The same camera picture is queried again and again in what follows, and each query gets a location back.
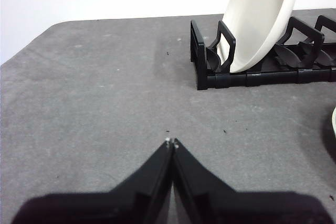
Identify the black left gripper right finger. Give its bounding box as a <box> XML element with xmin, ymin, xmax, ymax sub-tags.
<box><xmin>172</xmin><ymin>137</ymin><xmax>328</xmax><ymax>224</ymax></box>

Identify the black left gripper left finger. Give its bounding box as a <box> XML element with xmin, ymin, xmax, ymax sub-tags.
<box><xmin>14</xmin><ymin>137</ymin><xmax>174</xmax><ymax>224</ymax></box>

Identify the green plate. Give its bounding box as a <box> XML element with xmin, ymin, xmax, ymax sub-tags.
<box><xmin>331</xmin><ymin>105</ymin><xmax>336</xmax><ymax>141</ymax></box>

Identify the black plate rack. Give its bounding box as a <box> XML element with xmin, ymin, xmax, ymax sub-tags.
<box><xmin>189</xmin><ymin>15</ymin><xmax>336</xmax><ymax>91</ymax></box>

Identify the white plate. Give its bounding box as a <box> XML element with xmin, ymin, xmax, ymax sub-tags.
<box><xmin>216</xmin><ymin>0</ymin><xmax>300</xmax><ymax>73</ymax></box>

